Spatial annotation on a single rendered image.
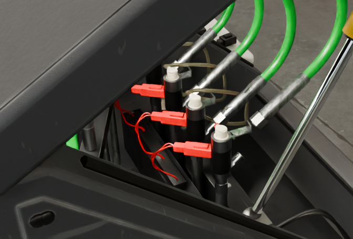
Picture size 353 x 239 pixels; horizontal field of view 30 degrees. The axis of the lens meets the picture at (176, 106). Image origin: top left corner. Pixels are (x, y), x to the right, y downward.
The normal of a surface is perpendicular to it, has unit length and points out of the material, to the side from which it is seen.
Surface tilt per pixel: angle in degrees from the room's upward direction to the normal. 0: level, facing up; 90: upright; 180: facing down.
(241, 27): 0
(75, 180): 74
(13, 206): 90
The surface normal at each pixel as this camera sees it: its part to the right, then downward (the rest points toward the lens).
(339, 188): -0.91, 0.27
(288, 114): -0.04, -0.80
